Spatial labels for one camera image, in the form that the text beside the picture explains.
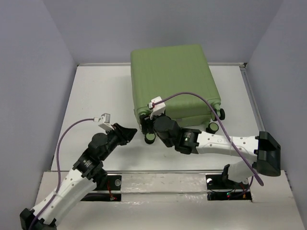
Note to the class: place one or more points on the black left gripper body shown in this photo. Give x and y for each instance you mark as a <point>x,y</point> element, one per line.
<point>114,137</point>

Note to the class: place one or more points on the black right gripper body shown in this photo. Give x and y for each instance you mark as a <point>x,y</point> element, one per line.
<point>148,123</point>

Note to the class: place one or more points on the green hardshell suitcase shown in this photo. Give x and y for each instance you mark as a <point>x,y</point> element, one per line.
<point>182,71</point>

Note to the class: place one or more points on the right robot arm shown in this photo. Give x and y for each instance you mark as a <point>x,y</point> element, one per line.
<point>260,154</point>

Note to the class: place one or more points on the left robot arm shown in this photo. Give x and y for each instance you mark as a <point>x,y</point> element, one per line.
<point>85,175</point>

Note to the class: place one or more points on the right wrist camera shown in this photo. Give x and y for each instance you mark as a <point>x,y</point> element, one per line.
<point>156,106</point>

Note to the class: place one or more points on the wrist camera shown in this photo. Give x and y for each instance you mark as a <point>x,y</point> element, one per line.
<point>104,122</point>
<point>156,106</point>

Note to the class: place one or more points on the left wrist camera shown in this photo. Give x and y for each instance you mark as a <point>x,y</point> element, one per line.
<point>104,122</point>

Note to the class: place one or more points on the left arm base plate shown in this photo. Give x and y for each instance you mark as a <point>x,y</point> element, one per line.
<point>109,191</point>

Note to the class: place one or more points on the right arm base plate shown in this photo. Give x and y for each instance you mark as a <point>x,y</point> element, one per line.
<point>225,190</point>

